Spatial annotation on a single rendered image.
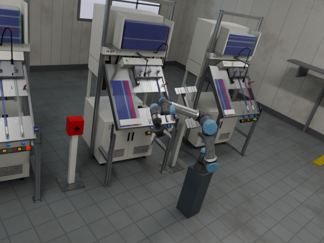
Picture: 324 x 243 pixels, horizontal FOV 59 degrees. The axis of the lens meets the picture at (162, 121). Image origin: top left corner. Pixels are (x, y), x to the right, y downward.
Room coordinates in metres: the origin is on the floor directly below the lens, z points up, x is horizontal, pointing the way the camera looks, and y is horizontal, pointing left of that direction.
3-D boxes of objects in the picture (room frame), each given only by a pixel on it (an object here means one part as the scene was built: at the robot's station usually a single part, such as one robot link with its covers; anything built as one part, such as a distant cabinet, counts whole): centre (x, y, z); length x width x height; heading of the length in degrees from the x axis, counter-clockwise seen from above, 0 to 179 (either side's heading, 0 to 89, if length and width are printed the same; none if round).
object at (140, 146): (3.17, 0.52, 0.31); 0.70 x 0.65 x 0.62; 128
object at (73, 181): (2.36, 0.80, 0.39); 0.24 x 0.24 x 0.78; 38
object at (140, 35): (3.11, 0.39, 1.52); 0.51 x 0.13 x 0.27; 128
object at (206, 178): (2.35, -0.48, 0.27); 0.18 x 0.18 x 0.55; 47
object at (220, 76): (3.92, -0.75, 0.65); 1.01 x 0.73 x 1.29; 38
